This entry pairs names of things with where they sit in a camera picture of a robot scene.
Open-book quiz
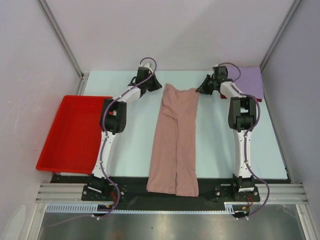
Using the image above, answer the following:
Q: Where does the red plastic bin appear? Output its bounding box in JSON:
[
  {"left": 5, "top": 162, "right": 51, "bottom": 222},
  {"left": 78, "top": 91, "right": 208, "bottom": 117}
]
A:
[{"left": 36, "top": 95, "right": 106, "bottom": 175}]

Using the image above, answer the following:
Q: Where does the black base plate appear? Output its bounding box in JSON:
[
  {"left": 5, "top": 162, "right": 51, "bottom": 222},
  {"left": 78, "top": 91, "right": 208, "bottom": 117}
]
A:
[{"left": 49, "top": 174, "right": 292, "bottom": 211}]

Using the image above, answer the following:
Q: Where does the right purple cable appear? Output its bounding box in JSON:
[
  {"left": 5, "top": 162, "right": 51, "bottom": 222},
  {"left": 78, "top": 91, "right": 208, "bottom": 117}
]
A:
[{"left": 214, "top": 62, "right": 271, "bottom": 218}]

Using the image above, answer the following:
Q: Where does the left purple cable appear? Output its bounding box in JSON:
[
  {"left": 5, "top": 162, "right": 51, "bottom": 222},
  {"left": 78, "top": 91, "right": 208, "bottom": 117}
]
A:
[{"left": 48, "top": 57, "right": 157, "bottom": 227}]

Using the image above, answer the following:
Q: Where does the folded red t shirt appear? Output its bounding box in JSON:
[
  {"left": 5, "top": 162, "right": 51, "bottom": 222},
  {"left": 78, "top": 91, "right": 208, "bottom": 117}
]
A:
[{"left": 220, "top": 94, "right": 263, "bottom": 103}]

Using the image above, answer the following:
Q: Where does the white cable duct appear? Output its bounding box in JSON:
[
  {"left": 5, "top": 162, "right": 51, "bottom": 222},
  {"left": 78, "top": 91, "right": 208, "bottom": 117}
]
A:
[{"left": 45, "top": 203, "right": 246, "bottom": 215}]

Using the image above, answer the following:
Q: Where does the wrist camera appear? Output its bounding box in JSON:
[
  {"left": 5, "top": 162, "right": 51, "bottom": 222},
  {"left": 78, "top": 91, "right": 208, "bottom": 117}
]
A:
[
  {"left": 212, "top": 65, "right": 228, "bottom": 83},
  {"left": 135, "top": 63, "right": 153, "bottom": 84}
]

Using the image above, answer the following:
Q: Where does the aluminium frame rail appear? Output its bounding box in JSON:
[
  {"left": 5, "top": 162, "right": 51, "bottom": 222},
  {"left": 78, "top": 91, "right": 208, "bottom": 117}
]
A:
[{"left": 35, "top": 183, "right": 309, "bottom": 204}]

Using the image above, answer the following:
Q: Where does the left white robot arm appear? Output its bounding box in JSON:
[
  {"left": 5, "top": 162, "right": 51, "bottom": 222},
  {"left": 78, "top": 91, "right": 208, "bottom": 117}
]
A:
[{"left": 86, "top": 67, "right": 162, "bottom": 200}]

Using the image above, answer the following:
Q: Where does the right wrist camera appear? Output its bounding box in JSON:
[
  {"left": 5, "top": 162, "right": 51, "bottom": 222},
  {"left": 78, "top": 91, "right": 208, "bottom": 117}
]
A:
[{"left": 212, "top": 65, "right": 228, "bottom": 83}]

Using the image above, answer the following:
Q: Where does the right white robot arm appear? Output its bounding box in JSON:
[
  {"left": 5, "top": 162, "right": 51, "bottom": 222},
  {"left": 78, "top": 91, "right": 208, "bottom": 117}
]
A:
[{"left": 196, "top": 74, "right": 261, "bottom": 201}]

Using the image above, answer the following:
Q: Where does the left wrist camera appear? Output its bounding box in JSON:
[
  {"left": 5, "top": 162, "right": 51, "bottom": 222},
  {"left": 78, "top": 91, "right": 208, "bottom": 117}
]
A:
[{"left": 135, "top": 63, "right": 153, "bottom": 84}]

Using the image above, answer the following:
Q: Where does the purple cable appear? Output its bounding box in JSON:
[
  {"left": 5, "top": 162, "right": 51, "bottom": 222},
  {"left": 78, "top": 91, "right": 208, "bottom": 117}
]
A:
[
  {"left": 214, "top": 62, "right": 271, "bottom": 218},
  {"left": 48, "top": 57, "right": 157, "bottom": 227}
]

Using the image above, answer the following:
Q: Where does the pink t shirt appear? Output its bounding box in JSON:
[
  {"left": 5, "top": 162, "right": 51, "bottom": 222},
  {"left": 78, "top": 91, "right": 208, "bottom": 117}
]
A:
[{"left": 146, "top": 84, "right": 200, "bottom": 197}]

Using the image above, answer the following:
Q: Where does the folded lilac t shirt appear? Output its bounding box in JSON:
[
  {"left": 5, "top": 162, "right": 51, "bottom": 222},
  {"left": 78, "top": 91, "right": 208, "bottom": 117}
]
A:
[{"left": 226, "top": 65, "right": 264, "bottom": 102}]

